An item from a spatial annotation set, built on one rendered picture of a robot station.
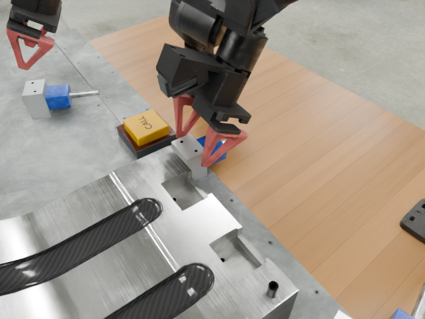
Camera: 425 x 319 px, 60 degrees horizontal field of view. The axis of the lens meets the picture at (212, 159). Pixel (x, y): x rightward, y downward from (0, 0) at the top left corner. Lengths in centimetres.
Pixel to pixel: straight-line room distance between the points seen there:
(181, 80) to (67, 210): 21
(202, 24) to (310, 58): 209
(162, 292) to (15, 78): 65
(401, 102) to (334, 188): 177
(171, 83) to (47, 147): 32
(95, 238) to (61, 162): 25
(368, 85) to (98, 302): 219
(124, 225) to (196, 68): 21
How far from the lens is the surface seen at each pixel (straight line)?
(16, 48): 68
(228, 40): 51
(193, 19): 54
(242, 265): 44
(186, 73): 47
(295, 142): 68
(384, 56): 277
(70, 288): 43
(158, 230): 43
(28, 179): 67
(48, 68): 93
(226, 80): 50
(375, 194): 63
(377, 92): 238
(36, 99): 76
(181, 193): 50
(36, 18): 65
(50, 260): 46
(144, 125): 65
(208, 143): 52
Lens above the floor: 124
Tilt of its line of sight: 45 degrees down
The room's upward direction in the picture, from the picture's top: straight up
